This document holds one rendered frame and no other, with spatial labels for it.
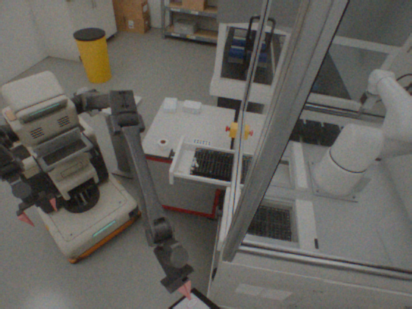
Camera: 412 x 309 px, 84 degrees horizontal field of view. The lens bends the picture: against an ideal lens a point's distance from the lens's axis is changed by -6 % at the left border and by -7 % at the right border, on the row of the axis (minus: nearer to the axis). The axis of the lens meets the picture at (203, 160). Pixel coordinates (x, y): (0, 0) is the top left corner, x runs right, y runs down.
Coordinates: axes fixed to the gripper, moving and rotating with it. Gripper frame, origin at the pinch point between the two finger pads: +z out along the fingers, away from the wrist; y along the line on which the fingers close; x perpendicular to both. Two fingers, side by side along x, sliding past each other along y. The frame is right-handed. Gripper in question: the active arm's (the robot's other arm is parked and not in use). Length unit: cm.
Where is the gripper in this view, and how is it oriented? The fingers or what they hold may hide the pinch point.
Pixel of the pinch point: (188, 297)
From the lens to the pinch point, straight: 87.9
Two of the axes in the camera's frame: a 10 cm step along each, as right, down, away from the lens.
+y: 7.8, -4.2, 4.6
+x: -4.5, 1.3, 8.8
